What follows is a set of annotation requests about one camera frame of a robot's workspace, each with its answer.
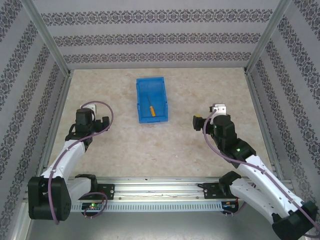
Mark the aluminium table edge beam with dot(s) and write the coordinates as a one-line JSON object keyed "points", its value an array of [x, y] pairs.
{"points": [[55, 125]]}

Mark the circuit board with green light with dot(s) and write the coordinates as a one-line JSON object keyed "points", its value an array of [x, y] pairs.
{"points": [[92, 206]]}

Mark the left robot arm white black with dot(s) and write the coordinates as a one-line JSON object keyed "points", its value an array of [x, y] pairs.
{"points": [[61, 160]]}

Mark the blue plastic bin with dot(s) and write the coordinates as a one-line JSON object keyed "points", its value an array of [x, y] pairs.
{"points": [[151, 100]]}

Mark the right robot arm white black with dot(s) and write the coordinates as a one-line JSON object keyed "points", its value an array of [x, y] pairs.
{"points": [[262, 180]]}

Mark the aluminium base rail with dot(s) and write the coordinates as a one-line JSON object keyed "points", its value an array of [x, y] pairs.
{"points": [[155, 188]]}

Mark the aluminium frame post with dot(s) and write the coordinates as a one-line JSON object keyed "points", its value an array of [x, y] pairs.
{"points": [[45, 37], [268, 37]]}

